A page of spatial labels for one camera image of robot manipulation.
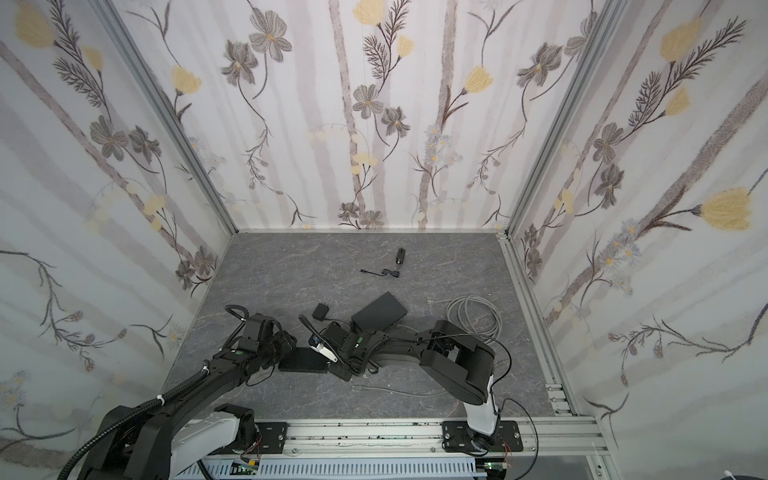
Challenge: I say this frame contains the black ribbed network switch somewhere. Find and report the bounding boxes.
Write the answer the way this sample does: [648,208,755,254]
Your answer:
[278,347,329,374]

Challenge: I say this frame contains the black power adapter with cable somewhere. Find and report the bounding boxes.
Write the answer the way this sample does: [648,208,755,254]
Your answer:
[298,302,343,355]

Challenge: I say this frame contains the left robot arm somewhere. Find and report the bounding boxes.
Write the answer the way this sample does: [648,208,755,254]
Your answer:
[58,314,296,479]

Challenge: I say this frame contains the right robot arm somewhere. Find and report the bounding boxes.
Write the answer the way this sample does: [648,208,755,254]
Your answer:
[314,320,500,456]

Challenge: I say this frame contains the grey flat network switch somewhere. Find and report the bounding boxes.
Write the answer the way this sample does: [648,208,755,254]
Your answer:
[351,292,408,331]

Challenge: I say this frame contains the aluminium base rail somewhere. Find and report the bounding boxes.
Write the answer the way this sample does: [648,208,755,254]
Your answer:
[122,415,610,460]

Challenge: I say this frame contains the white slotted cable duct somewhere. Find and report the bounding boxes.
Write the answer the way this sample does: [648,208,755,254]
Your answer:
[177,458,487,479]

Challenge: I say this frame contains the aluminium corner frame left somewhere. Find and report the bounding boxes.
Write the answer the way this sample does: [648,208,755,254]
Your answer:
[89,0,239,236]

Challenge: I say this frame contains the aluminium corner frame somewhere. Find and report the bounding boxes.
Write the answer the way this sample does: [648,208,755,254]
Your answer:
[89,0,239,236]
[504,0,628,239]

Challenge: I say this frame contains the aluminium corner frame right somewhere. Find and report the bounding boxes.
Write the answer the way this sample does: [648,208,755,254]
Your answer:
[504,0,628,239]

